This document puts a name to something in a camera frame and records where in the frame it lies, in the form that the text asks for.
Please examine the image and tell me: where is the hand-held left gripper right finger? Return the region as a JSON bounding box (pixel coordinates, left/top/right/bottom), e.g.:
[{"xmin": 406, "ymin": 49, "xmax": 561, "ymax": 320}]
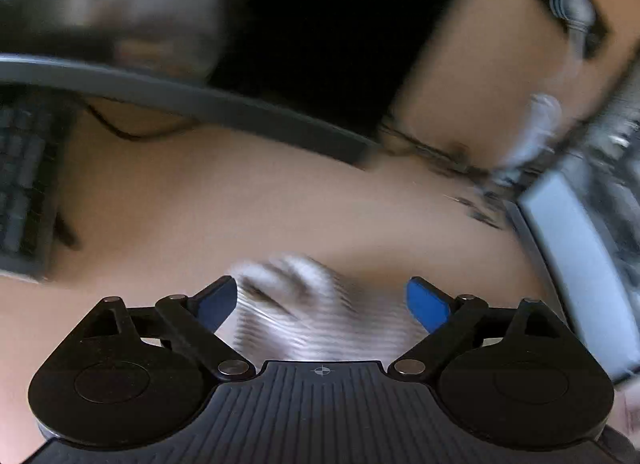
[{"xmin": 389, "ymin": 276, "xmax": 571, "ymax": 381}]

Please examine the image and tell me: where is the black keyboard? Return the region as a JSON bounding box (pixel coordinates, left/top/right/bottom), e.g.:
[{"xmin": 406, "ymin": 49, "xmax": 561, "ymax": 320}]
[{"xmin": 0, "ymin": 92, "xmax": 77, "ymax": 283}]

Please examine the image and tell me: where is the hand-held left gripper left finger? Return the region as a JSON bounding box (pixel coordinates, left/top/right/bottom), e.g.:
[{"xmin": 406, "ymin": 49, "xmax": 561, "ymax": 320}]
[{"xmin": 75, "ymin": 275, "xmax": 253, "ymax": 381}]

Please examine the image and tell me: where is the grey flat panel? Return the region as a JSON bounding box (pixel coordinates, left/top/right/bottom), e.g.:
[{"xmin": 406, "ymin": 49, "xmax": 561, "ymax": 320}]
[{"xmin": 515, "ymin": 168, "xmax": 640, "ymax": 387}]

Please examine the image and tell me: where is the tangle of black cables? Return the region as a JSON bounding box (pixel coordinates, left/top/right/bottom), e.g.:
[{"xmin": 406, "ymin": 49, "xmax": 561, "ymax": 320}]
[{"xmin": 377, "ymin": 120, "xmax": 508, "ymax": 231}]

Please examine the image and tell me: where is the dark monitor screen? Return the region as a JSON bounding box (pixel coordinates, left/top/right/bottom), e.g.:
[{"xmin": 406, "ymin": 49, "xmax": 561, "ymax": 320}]
[{"xmin": 207, "ymin": 0, "xmax": 481, "ymax": 145}]

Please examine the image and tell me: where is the dark patterned clutter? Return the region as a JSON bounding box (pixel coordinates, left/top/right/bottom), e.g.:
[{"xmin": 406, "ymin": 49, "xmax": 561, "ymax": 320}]
[{"xmin": 570, "ymin": 88, "xmax": 640, "ymax": 269}]

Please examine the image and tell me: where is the white cloth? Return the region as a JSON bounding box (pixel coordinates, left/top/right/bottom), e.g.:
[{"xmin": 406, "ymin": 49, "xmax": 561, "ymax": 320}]
[{"xmin": 497, "ymin": 92, "xmax": 568, "ymax": 181}]

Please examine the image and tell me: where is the white grey striped garment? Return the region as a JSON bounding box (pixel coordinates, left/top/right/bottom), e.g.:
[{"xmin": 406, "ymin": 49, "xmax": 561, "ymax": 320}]
[{"xmin": 215, "ymin": 253, "xmax": 432, "ymax": 363}]

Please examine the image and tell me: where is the grey curved bar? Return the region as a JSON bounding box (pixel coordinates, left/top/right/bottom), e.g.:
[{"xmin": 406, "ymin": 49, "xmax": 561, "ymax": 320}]
[{"xmin": 0, "ymin": 54, "xmax": 383, "ymax": 171}]

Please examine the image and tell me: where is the black cable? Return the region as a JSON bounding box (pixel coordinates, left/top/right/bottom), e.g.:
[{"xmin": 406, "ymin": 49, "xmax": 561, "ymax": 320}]
[{"xmin": 82, "ymin": 98, "xmax": 203, "ymax": 141}]

